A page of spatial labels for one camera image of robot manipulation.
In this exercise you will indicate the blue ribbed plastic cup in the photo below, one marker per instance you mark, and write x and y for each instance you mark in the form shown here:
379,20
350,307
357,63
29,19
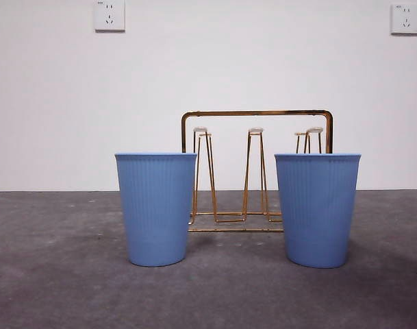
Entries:
317,212
155,212

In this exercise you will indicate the white wall socket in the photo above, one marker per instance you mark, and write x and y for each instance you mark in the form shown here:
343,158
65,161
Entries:
109,15
405,20

